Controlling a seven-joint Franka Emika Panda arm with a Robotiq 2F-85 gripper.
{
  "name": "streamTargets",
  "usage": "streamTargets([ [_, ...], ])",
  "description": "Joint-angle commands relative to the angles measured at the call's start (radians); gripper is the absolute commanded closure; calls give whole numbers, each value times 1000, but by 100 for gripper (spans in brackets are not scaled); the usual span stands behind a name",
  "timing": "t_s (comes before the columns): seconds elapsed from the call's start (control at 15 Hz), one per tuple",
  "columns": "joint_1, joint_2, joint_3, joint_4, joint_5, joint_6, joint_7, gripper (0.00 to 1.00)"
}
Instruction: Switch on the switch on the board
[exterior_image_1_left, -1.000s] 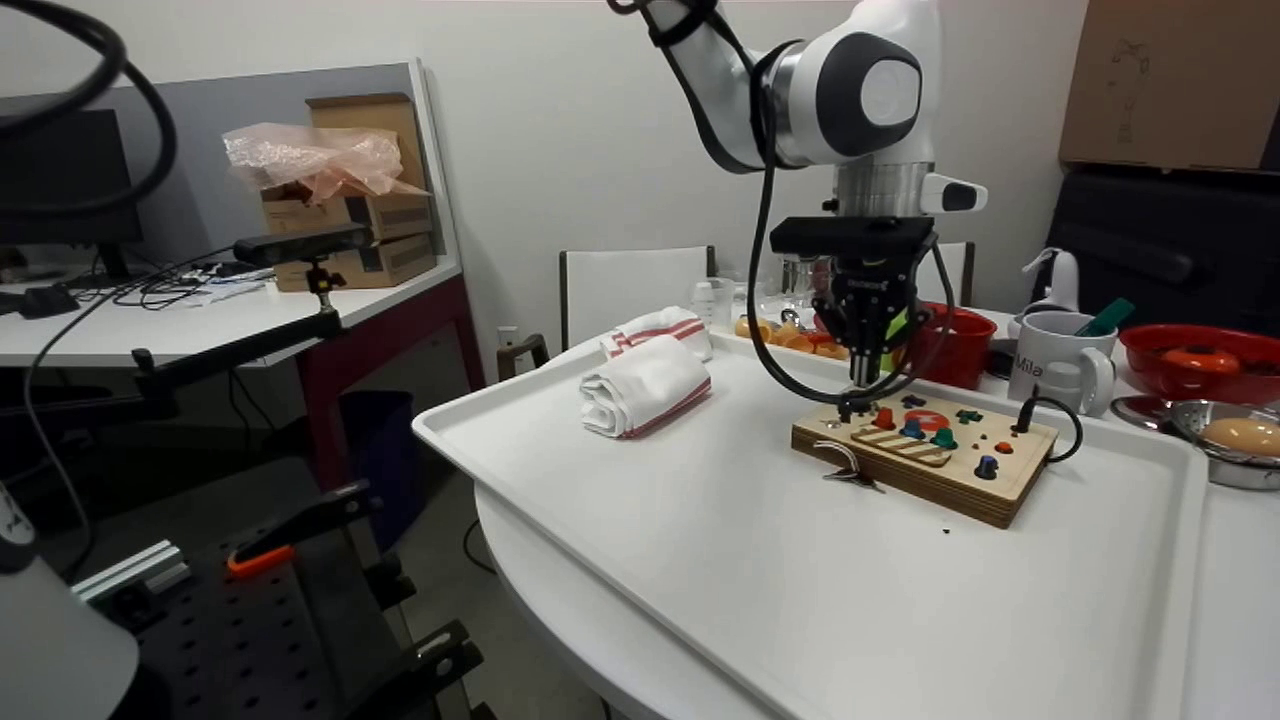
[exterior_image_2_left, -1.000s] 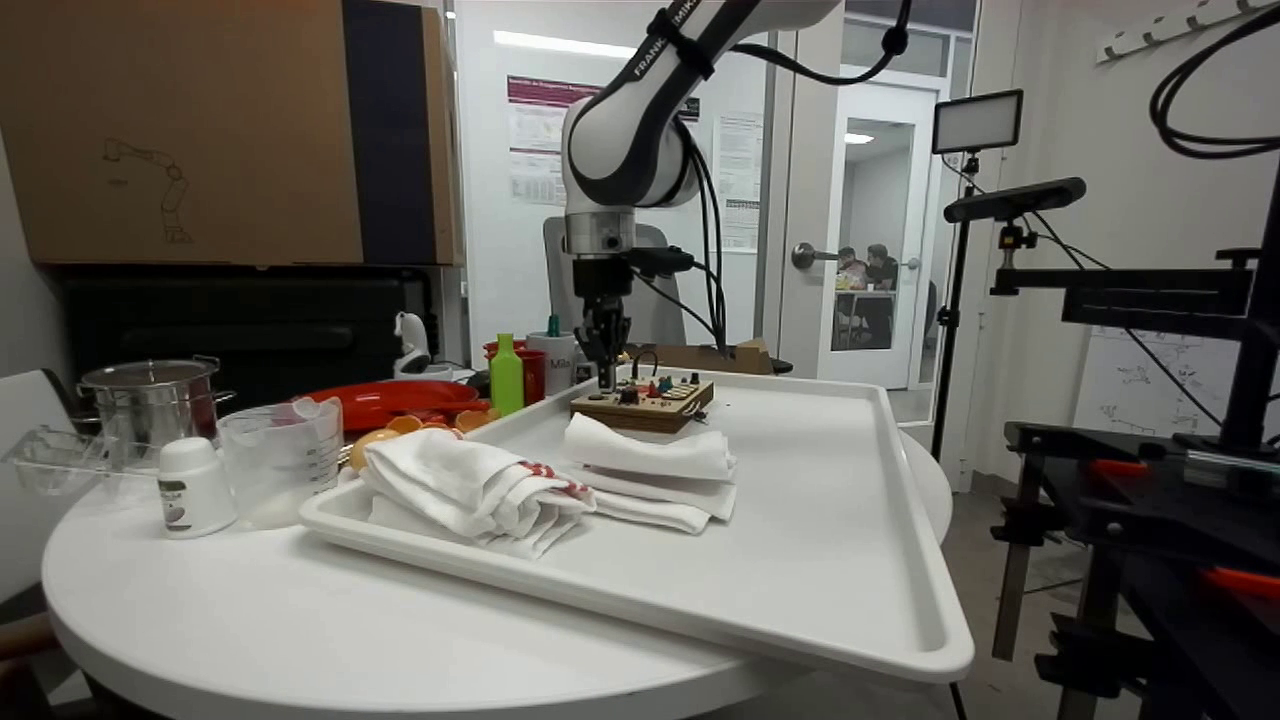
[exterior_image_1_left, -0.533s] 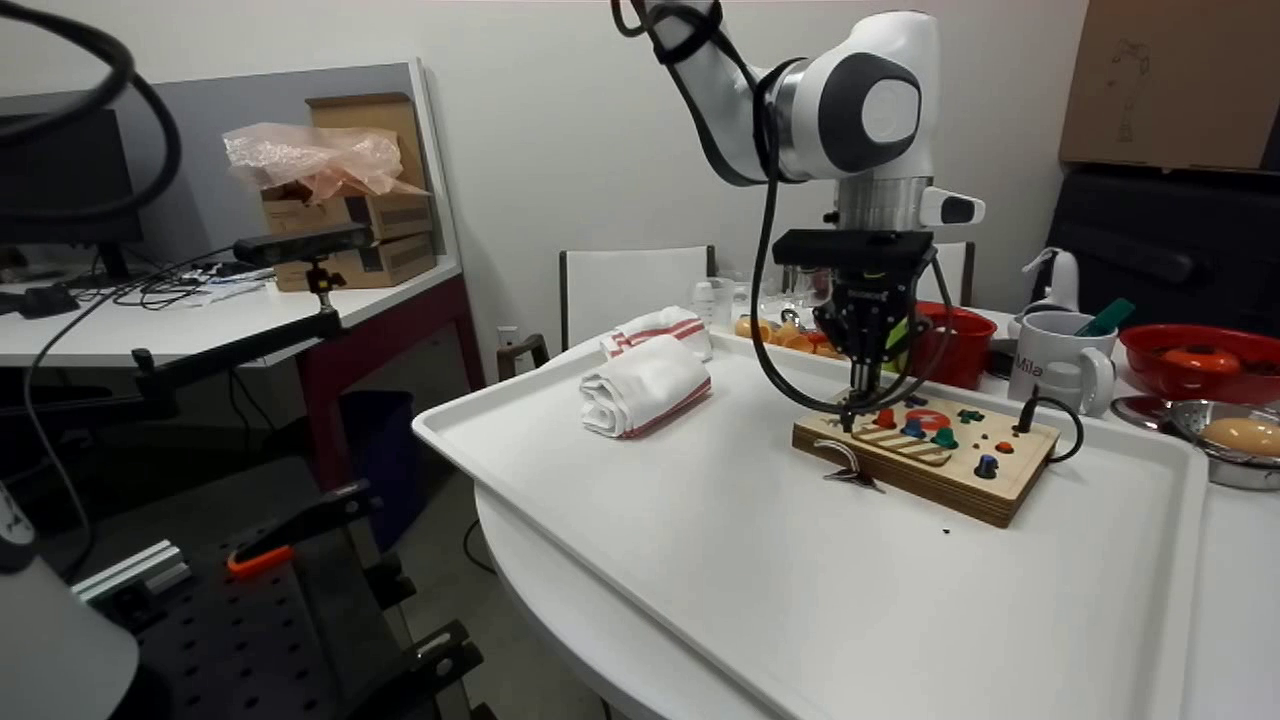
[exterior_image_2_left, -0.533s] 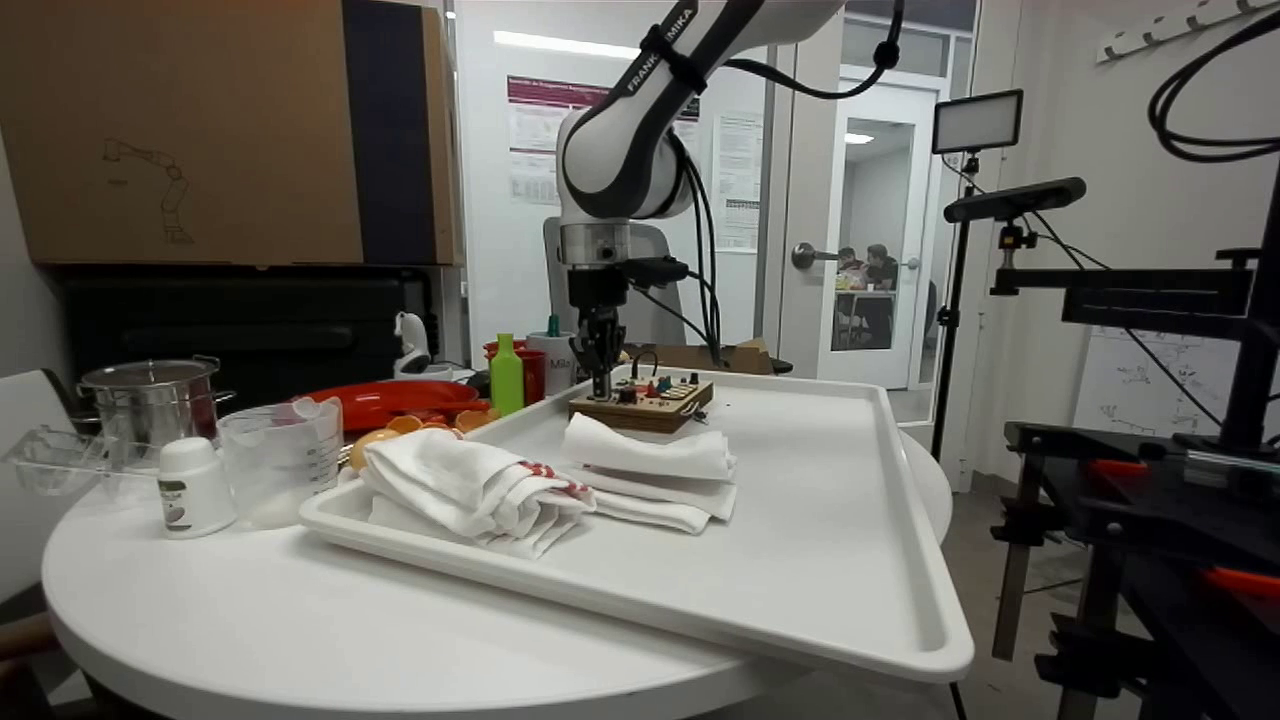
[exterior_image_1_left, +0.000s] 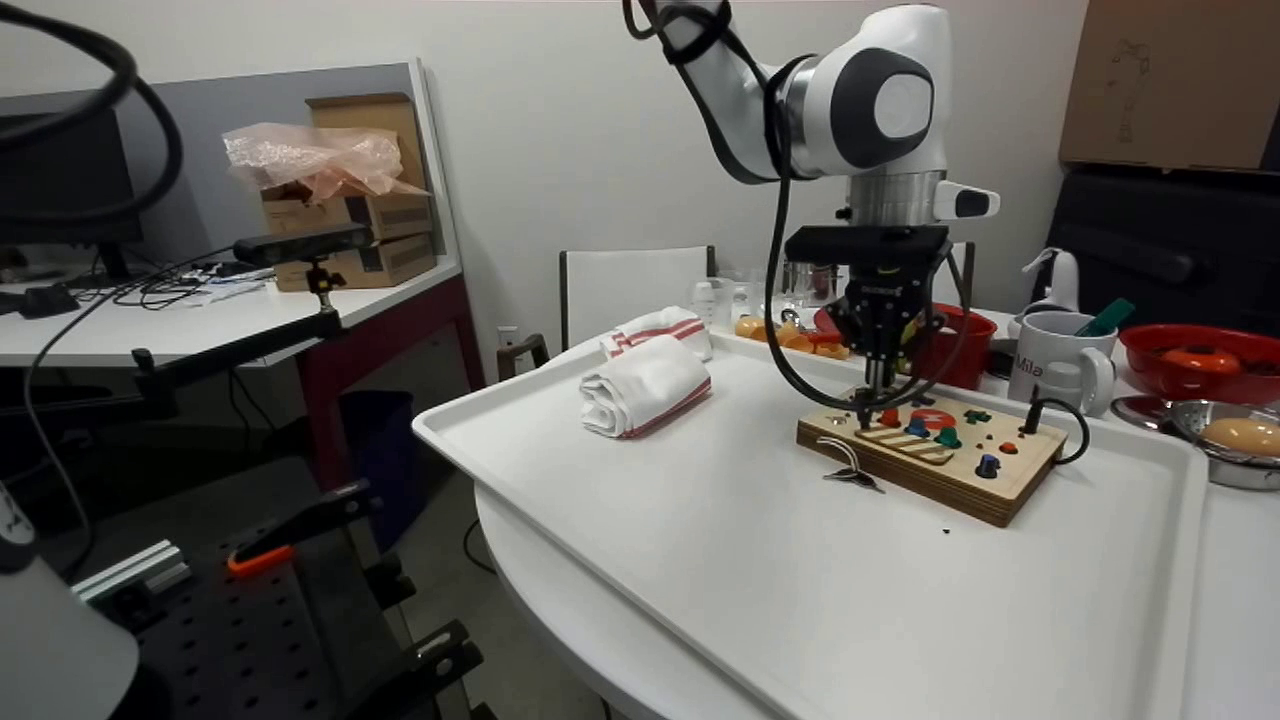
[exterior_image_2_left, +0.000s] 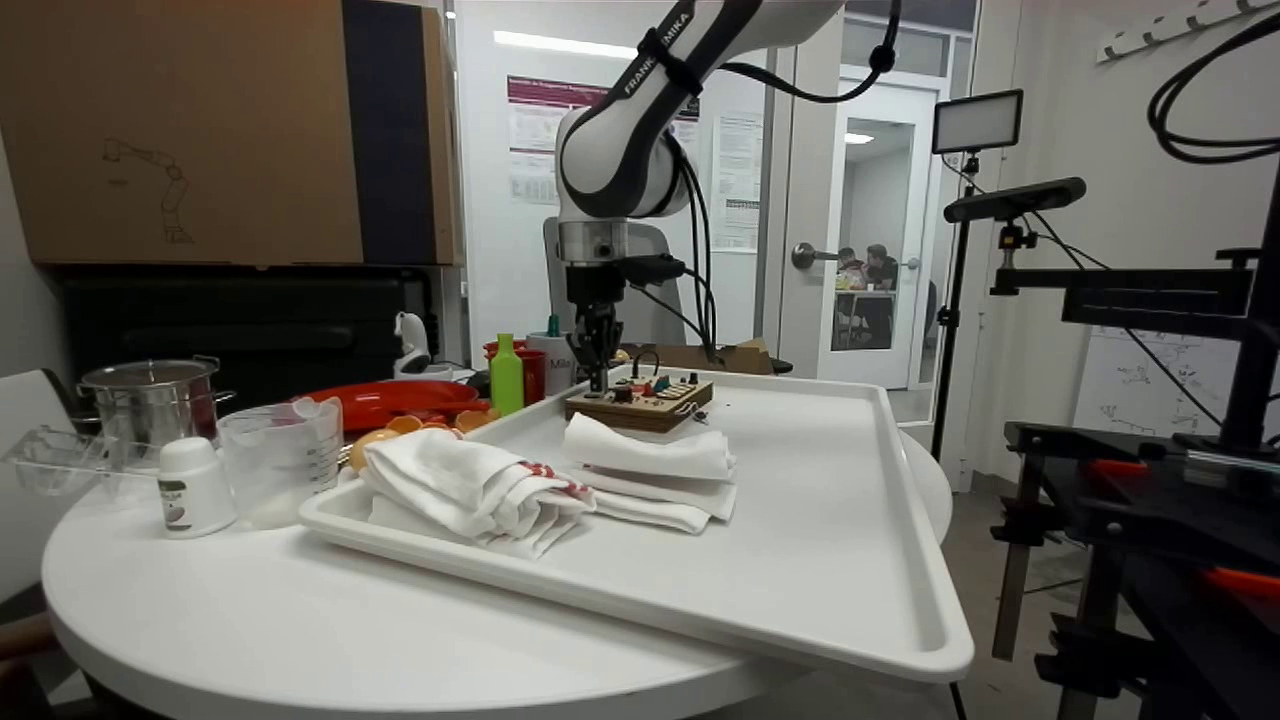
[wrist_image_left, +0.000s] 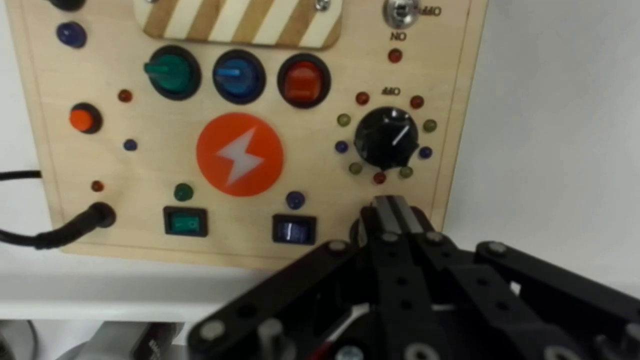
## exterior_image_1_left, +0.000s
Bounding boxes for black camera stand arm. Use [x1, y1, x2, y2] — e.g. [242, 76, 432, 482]
[128, 262, 353, 403]

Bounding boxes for red plastic cup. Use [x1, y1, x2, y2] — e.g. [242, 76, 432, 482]
[929, 309, 999, 394]

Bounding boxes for white rounded robot base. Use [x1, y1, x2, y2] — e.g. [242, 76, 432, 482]
[0, 483, 144, 720]

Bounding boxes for black jack cable on board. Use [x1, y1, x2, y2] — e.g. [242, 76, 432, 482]
[1018, 390, 1097, 469]

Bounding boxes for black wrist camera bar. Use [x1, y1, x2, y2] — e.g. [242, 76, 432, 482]
[785, 222, 952, 268]

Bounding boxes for wide red bowl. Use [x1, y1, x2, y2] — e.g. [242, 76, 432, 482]
[1116, 322, 1280, 410]

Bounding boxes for crumpled pink plastic bag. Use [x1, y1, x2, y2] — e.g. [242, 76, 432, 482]
[221, 120, 407, 210]

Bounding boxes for rolled white towel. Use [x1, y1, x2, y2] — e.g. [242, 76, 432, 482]
[575, 331, 717, 444]

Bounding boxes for white chair back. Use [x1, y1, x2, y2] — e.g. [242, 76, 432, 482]
[557, 240, 720, 352]

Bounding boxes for shallow red plastic bowl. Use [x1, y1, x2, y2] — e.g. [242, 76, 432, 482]
[807, 296, 999, 352]

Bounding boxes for brown cardboard sheet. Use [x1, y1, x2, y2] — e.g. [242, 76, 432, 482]
[1056, 0, 1280, 177]

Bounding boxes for metal bowl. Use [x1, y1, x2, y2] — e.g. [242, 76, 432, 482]
[1111, 397, 1280, 498]

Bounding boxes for white kettle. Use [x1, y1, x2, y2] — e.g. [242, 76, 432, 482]
[1020, 246, 1088, 322]

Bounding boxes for black couch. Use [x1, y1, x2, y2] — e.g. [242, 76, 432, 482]
[1043, 160, 1280, 339]

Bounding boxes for bread roll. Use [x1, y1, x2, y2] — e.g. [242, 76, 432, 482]
[1198, 413, 1280, 463]

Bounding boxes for black computer monitor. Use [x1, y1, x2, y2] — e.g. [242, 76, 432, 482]
[0, 108, 147, 284]

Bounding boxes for wooden busy board with switches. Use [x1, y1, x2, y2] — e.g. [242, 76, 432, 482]
[791, 384, 1074, 532]

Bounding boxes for black stereo camera bar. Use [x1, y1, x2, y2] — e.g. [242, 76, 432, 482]
[228, 222, 381, 272]

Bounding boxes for green utensil handle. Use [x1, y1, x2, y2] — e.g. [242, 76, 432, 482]
[1077, 296, 1139, 339]

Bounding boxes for black clamp with orange tip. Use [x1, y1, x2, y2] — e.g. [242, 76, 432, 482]
[221, 475, 381, 583]

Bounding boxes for black perforated breadboard table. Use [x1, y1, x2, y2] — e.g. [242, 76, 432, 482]
[78, 532, 497, 720]

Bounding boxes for orange food pieces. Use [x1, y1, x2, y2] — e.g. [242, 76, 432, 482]
[731, 314, 857, 360]

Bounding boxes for stacked cardboard boxes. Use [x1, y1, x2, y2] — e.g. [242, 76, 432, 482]
[255, 92, 449, 296]

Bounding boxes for grey partition panel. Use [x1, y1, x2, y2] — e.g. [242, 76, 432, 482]
[0, 57, 463, 276]

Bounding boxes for thin black hanging cable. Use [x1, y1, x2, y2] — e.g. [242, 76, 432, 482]
[15, 292, 123, 582]

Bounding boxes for folded white red-striped towel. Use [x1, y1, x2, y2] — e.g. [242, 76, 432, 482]
[600, 304, 717, 364]

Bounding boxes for clear plastic bottle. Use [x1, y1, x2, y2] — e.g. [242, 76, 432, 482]
[692, 272, 751, 335]

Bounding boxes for thick black cable hose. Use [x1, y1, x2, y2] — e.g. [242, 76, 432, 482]
[0, 0, 190, 231]

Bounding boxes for large white plastic tray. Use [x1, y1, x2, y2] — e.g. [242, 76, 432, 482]
[407, 322, 1217, 720]

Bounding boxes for white desk with red legs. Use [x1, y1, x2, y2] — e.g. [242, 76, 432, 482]
[0, 252, 489, 498]

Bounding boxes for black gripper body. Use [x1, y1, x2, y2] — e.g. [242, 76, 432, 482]
[830, 255, 942, 358]

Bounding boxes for white mug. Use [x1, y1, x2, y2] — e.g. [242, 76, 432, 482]
[1009, 309, 1126, 415]

